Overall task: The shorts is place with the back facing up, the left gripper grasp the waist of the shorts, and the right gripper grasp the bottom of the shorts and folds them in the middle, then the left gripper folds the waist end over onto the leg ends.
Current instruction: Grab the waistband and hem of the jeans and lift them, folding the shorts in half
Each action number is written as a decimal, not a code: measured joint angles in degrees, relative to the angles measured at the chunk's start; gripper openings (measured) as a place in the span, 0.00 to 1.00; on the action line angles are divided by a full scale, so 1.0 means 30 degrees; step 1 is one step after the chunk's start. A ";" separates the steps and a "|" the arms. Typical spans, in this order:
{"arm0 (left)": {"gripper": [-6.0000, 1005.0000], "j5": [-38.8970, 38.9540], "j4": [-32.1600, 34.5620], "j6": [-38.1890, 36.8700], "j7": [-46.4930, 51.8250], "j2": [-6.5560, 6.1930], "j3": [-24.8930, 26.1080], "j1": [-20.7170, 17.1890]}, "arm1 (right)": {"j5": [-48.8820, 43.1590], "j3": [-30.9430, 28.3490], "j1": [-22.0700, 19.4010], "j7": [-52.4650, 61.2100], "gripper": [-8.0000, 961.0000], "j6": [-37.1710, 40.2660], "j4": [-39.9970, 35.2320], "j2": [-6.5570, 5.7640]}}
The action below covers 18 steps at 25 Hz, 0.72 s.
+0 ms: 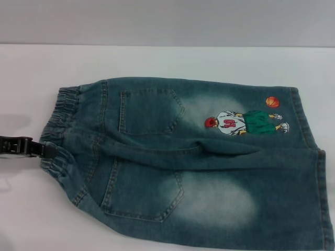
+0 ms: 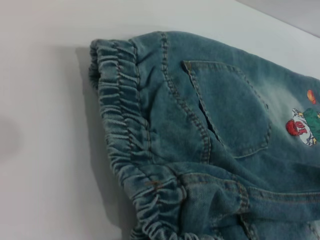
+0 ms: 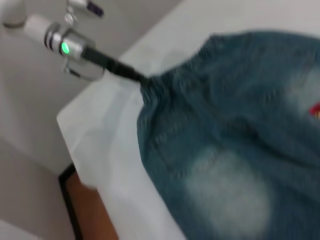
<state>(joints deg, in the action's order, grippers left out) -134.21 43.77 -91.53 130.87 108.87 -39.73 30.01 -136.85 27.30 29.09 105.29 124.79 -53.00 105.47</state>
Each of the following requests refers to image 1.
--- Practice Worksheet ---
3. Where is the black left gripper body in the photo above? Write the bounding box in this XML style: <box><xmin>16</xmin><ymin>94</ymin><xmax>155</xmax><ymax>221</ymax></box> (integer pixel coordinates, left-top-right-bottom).
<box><xmin>0</xmin><ymin>135</ymin><xmax>34</xmax><ymax>158</ymax></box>

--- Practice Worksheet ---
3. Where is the blue denim shorts basketball print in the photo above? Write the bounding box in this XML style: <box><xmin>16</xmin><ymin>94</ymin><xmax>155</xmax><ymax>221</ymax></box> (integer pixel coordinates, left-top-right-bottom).
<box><xmin>39</xmin><ymin>76</ymin><xmax>335</xmax><ymax>251</ymax></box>

